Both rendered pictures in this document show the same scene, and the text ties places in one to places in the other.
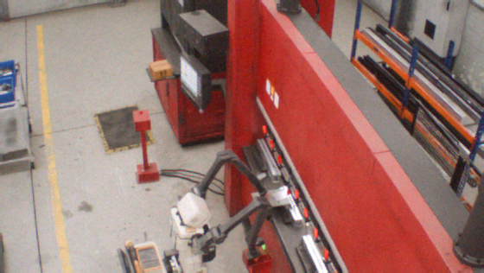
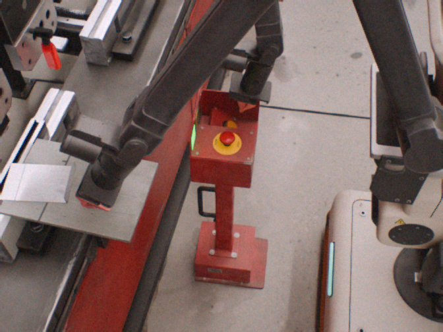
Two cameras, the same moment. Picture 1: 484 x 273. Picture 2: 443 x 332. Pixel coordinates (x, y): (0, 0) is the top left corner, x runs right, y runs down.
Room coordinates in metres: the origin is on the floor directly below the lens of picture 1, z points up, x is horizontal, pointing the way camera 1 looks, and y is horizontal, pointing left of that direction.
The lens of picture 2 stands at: (3.65, 0.28, 1.95)
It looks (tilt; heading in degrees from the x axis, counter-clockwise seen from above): 56 degrees down; 210
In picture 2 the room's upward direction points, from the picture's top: straight up
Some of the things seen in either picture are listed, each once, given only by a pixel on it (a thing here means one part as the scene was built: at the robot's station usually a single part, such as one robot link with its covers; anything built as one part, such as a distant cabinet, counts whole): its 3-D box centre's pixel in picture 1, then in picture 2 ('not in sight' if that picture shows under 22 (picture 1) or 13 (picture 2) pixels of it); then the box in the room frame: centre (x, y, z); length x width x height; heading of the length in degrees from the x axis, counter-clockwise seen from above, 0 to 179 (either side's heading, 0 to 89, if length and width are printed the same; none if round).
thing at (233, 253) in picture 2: not in sight; (224, 243); (2.85, -0.16, 0.13); 0.10 x 0.10 x 0.01; 22
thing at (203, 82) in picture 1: (196, 79); not in sight; (4.31, 0.40, 1.42); 0.45 x 0.12 x 0.36; 31
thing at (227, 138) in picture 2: not in sight; (227, 140); (2.89, -0.13, 0.79); 0.04 x 0.04 x 0.04
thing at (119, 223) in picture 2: (270, 199); (80, 188); (3.26, -0.25, 1.00); 0.26 x 0.18 x 0.01; 106
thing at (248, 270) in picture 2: not in sight; (233, 252); (2.84, -0.13, 0.06); 0.25 x 0.20 x 0.12; 112
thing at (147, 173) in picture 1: (143, 146); not in sight; (4.62, 0.99, 0.41); 0.25 x 0.20 x 0.83; 106
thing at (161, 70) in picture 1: (159, 68); not in sight; (5.16, 0.87, 1.04); 0.30 x 0.26 x 0.12; 21
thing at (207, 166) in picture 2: (257, 258); (225, 135); (2.85, -0.16, 0.75); 0.20 x 0.16 x 0.18; 22
